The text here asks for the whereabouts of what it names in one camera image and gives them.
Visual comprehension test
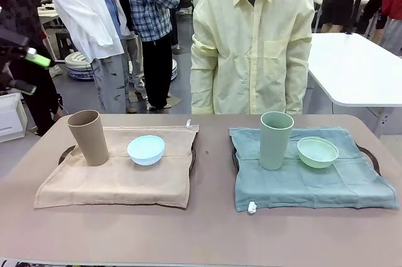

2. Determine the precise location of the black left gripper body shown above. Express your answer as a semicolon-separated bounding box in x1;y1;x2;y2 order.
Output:
0;26;30;90

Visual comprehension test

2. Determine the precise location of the tall brown cup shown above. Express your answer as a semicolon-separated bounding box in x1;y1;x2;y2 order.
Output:
66;109;110;167

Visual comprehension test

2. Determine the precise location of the beige cloth mat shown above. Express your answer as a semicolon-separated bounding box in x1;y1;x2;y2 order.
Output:
33;119;200;210

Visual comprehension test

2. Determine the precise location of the light blue bowl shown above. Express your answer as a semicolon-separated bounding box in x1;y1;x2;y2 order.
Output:
126;134;166;166

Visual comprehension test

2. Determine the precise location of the tall green cup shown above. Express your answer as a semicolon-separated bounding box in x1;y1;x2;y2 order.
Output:
259;111;295;171

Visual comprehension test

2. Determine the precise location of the light green bowl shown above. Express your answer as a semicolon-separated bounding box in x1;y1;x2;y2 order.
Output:
296;136;339;169

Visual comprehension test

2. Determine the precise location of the blue-grey cloth mat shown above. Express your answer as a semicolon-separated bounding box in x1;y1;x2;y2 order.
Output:
228;126;400;215

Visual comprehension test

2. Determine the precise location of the person's right forearm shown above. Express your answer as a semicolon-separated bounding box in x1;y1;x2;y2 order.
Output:
190;68;217;116

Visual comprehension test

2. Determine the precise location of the person's left forearm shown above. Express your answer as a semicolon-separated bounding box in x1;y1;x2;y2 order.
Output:
284;68;310;116

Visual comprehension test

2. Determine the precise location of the dark brown tray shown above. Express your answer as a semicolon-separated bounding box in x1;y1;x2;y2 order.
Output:
58;134;198;210
231;146;381;177

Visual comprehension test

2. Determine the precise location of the black stool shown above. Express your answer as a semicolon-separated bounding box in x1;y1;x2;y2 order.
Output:
55;28;76;58

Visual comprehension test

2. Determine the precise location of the white box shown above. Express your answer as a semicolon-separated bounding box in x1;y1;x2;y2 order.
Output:
0;92;28;144

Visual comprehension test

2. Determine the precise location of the white and blue round cushion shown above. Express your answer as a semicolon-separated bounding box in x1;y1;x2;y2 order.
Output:
128;58;179;85
64;52;95;82

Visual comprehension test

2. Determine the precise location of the person in dark patterned top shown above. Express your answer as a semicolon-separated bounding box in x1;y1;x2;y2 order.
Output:
0;0;68;136

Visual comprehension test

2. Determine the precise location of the person in white shirt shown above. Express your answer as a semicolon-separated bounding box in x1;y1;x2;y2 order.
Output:
48;0;133;114

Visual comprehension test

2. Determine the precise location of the person in plaid shirt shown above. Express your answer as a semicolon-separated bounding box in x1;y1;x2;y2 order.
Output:
124;0;182;111

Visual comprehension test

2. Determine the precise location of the person in yellow shirt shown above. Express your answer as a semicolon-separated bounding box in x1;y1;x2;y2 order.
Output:
190;0;316;116

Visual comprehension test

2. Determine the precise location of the white table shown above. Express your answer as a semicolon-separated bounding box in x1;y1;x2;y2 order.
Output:
306;32;402;138

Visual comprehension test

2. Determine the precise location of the black tripod pole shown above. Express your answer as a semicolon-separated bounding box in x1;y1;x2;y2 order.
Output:
345;0;373;36

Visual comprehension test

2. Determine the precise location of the person in black jacket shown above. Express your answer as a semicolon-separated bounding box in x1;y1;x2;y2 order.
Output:
357;0;389;35

